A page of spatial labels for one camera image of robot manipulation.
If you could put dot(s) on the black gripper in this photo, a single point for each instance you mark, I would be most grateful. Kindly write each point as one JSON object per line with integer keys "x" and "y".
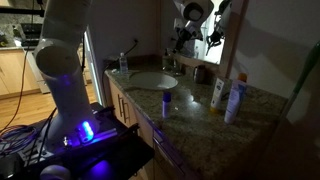
{"x": 185, "y": 32}

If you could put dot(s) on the chrome faucet with lever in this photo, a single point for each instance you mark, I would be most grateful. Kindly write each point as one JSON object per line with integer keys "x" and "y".
{"x": 176, "y": 68}

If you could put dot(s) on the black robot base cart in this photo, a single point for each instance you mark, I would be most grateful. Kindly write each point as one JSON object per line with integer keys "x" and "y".
{"x": 116, "y": 152}

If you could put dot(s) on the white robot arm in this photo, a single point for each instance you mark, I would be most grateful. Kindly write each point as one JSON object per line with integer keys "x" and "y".
{"x": 65, "y": 22}

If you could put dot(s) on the metal toothbrush holder cup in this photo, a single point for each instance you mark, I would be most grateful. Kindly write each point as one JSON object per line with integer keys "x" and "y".
{"x": 199, "y": 74}

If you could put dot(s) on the green soap dispenser bottle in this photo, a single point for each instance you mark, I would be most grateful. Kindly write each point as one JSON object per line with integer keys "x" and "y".
{"x": 166, "y": 60}

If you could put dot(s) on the white oval sink basin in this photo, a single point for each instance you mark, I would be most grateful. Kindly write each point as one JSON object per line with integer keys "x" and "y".
{"x": 153, "y": 80}

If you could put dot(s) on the white bottle purple cap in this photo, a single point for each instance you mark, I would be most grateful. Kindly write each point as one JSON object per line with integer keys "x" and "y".
{"x": 166, "y": 101}

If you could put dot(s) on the clear plastic water bottle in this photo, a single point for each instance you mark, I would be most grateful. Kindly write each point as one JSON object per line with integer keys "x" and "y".
{"x": 123, "y": 63}

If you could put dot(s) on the white tube yellow cap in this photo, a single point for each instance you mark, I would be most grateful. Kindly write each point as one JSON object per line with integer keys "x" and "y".
{"x": 217, "y": 94}

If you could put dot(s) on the white bottle orange cap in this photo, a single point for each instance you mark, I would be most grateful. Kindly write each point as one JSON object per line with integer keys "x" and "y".
{"x": 236, "y": 96}

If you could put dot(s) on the wooden vanity cabinet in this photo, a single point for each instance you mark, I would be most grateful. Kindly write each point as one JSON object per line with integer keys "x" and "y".
{"x": 167, "y": 163}

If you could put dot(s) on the wood framed wall mirror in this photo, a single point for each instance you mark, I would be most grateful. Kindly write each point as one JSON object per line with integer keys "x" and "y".
{"x": 227, "y": 27}

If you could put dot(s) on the green broom handle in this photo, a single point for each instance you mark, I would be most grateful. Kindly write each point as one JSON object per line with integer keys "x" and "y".
{"x": 311, "y": 61}

